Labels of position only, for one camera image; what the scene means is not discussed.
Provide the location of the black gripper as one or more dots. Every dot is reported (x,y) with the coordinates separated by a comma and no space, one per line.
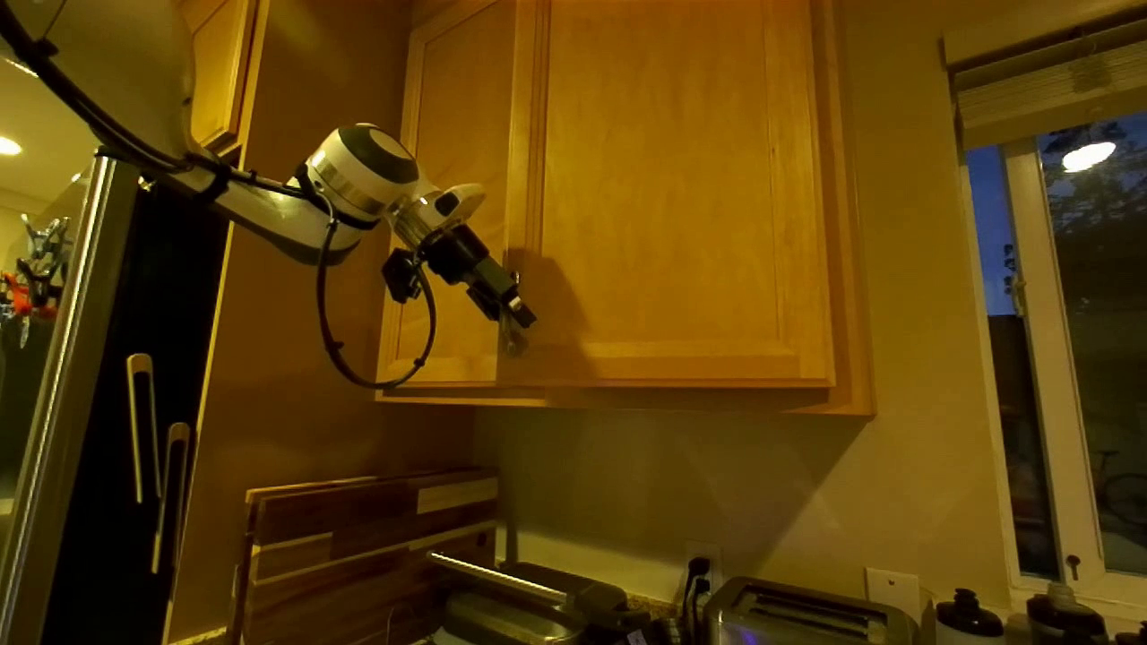
(467,270)

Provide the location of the wide wooden cabinet door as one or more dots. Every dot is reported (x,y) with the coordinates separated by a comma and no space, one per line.
(682,190)

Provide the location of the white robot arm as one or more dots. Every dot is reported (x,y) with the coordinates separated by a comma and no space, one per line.
(346,180)

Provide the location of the narrow wooden cabinet door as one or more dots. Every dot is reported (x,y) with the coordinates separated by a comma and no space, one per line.
(459,95)

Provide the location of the wooden cabinet above refrigerator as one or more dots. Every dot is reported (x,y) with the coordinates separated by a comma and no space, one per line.
(222,75)

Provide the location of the dark wooden cutting board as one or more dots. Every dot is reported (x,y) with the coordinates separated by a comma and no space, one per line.
(346,540)

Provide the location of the short light wooden board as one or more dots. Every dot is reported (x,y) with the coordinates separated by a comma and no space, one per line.
(177,502)

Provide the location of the tall light wooden board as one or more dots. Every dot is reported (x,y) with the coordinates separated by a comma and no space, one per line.
(142,416)

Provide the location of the stainless steel toaster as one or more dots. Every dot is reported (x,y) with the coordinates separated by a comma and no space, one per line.
(800,614)

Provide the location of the stainless steel refrigerator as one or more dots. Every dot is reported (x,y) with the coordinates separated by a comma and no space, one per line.
(75,416)

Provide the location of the colourful toy figures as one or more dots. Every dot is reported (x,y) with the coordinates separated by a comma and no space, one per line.
(32,281)

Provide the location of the glowing ceiling light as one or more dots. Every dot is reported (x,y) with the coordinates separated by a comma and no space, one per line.
(8,145)

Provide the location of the black lidded container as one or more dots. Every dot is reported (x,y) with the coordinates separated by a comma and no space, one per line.
(968,622)

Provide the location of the white framed window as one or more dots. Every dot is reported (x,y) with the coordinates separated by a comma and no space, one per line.
(1076,361)

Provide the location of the white window blind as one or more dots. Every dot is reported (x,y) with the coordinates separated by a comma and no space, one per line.
(1051,85)

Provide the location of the dark lidded jar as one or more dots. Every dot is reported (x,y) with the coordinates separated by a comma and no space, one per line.
(1065,622)

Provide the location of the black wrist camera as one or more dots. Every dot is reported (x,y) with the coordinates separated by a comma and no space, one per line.
(403,274)

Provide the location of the wooden wall cabinet body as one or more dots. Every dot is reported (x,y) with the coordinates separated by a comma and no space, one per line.
(855,238)

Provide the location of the white wall outlet plate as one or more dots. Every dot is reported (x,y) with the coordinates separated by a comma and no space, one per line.
(893,592)

